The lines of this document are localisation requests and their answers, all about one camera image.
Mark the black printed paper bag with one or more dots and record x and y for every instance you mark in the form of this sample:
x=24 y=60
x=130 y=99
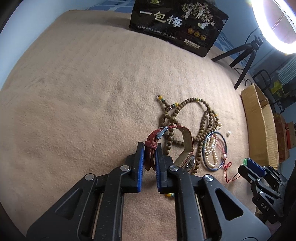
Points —
x=191 y=25

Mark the white ring light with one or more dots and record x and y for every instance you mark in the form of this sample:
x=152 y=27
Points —
x=276 y=21

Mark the yellow black box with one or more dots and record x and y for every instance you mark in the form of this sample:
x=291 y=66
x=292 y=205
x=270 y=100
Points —
x=277 y=90

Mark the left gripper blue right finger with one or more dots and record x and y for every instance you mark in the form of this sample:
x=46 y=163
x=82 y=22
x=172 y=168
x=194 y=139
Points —
x=205 y=209

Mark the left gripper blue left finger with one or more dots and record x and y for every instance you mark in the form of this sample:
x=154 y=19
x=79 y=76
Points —
x=93 y=208

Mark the orange cloth covered box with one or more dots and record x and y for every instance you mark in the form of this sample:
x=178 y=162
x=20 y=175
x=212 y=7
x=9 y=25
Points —
x=285 y=136

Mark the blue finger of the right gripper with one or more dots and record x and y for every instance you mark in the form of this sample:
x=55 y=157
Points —
x=255 y=165
x=247 y=174

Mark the red strap wristwatch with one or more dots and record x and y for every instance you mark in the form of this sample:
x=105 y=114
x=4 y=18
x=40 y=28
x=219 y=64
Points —
x=185 y=160

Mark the black tripod stand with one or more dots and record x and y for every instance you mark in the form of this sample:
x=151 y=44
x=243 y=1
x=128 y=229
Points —
x=248 y=50

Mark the black clothes rack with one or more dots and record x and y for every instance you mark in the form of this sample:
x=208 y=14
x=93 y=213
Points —
x=263 y=80

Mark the open cardboard box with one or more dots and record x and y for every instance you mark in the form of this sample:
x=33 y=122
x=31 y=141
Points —
x=262 y=138

